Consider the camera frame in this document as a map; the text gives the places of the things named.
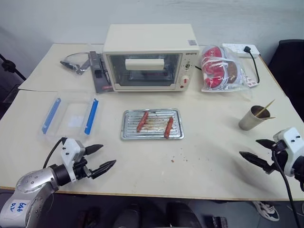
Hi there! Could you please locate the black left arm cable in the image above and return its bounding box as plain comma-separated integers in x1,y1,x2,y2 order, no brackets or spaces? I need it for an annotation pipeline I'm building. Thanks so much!
42,137,67,170

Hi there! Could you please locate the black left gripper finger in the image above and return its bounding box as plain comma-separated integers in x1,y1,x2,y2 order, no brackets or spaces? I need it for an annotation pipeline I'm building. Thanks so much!
91,159,117,180
85,143,104,156

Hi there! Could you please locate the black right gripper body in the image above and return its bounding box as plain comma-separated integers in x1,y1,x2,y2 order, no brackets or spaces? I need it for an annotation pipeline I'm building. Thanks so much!
267,140,289,175

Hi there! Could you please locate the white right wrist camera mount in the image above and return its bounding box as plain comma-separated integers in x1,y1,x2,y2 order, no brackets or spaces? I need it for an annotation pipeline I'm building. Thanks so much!
273,127,304,178

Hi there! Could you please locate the black chair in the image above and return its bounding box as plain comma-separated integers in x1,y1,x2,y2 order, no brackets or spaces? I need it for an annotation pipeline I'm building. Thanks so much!
267,38,304,84

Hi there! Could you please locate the black tripod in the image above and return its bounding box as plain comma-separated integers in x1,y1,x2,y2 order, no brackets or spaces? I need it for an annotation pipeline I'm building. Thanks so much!
0,53,27,83

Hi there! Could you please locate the clear box with blue clips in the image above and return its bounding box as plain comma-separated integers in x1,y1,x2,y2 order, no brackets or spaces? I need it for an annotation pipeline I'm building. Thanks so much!
37,91,104,143

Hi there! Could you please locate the white power strip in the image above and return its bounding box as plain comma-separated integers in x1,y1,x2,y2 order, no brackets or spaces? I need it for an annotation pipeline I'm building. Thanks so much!
221,42,260,58

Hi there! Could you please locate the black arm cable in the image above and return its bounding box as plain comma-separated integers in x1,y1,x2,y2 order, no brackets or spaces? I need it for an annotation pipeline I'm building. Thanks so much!
272,142,295,228
42,137,67,170

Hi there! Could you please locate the ribbed metal baking tray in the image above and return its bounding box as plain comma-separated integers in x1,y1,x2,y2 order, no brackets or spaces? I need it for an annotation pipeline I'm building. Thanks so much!
120,108,185,141

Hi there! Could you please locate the clear plastic bag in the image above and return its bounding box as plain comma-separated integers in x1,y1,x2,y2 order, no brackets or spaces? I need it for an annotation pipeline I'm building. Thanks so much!
200,44,253,94

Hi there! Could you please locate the metal cup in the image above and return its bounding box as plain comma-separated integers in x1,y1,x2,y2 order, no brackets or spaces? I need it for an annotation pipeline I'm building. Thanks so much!
238,105,272,131

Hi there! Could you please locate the black power cable with plug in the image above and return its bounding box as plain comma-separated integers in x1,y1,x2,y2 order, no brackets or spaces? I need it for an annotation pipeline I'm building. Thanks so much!
243,46,261,84

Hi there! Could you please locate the cream toaster oven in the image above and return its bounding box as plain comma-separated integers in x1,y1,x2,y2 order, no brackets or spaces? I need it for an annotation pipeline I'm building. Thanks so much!
102,23,200,93

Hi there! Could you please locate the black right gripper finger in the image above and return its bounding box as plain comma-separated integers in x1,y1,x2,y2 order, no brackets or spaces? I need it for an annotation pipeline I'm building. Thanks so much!
239,151,274,174
256,139,276,151

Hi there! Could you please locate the white and black sneaker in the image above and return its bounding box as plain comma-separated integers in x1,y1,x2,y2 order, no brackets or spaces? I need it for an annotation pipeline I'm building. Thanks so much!
251,200,281,222

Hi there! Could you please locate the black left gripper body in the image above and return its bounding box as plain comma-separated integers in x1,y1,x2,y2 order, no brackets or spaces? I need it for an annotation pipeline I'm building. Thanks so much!
72,156,95,182

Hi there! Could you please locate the small card with red hearts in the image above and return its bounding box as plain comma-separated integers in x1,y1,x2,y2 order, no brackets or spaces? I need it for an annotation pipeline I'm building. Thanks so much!
244,75,260,88

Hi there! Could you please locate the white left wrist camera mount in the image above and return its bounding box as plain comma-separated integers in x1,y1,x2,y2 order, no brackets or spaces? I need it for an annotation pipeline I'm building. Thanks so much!
59,138,86,182

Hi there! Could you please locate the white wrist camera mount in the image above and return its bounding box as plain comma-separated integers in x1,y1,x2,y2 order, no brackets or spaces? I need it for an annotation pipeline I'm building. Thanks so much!
273,127,304,178
59,138,86,182

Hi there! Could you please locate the red grilled sausage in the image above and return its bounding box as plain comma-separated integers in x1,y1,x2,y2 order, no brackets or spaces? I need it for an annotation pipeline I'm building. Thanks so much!
163,116,174,139
136,110,150,133

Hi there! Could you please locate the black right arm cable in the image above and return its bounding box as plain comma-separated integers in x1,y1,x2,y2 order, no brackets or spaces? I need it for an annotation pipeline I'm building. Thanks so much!
272,142,295,228

